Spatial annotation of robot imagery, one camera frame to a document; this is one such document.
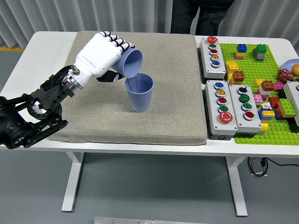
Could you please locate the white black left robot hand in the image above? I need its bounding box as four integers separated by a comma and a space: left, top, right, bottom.
73, 31, 135, 87

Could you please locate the blue ribbed plastic cup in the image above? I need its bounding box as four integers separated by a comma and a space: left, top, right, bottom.
111, 48, 143, 79
125, 72, 154, 113

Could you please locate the white pleated curtain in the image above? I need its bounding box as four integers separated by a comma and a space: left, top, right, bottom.
0, 0, 299, 52

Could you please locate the grey-brown fabric mat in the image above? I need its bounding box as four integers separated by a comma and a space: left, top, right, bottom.
46, 30, 208, 146

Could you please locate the person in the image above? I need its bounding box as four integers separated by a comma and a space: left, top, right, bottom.
170, 0, 234, 35

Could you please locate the slim five-button control box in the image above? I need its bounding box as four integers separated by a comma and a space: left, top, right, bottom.
199, 36, 227, 80

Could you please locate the wide five-button control box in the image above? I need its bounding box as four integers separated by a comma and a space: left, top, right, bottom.
204, 79, 238, 140

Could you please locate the orange-brown brick on yellow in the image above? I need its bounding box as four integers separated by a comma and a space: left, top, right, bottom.
228, 70, 245, 85

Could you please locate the blue yellow pink brick stack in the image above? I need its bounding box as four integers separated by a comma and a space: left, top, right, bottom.
234, 43, 248, 60

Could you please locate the white table leg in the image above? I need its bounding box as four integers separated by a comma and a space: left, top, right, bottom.
225, 156, 248, 217
61, 152, 85, 213

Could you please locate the four-button box with selector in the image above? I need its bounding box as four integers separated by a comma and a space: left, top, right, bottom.
228, 84, 262, 138

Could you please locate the green studded baseplate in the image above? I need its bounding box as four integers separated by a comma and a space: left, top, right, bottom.
219, 43, 299, 146

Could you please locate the green grey brick stack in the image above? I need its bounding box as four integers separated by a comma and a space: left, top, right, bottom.
252, 43, 267, 62

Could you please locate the pink toy brick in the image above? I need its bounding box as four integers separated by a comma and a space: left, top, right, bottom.
252, 93, 264, 105

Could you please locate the orange-brown brick on white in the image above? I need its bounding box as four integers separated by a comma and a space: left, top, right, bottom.
261, 80, 276, 95

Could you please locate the blue yellow toy brick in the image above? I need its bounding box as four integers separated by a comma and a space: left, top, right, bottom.
258, 108, 275, 121

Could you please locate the yellow rounded toy brick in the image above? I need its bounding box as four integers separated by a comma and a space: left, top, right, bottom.
258, 123, 269, 136

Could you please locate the red toy brick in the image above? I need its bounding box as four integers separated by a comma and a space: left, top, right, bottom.
268, 97, 280, 109

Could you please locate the red valve handwheel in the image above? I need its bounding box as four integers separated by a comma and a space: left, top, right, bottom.
277, 68, 291, 83

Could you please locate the pale blue plate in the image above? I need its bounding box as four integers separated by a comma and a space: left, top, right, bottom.
282, 59, 299, 70

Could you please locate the green brick on orange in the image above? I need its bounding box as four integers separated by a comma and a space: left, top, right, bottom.
277, 98, 296, 118

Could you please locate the white control box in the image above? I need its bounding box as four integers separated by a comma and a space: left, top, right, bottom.
282, 81, 299, 128

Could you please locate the black power cable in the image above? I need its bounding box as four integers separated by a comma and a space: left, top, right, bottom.
263, 157, 299, 168

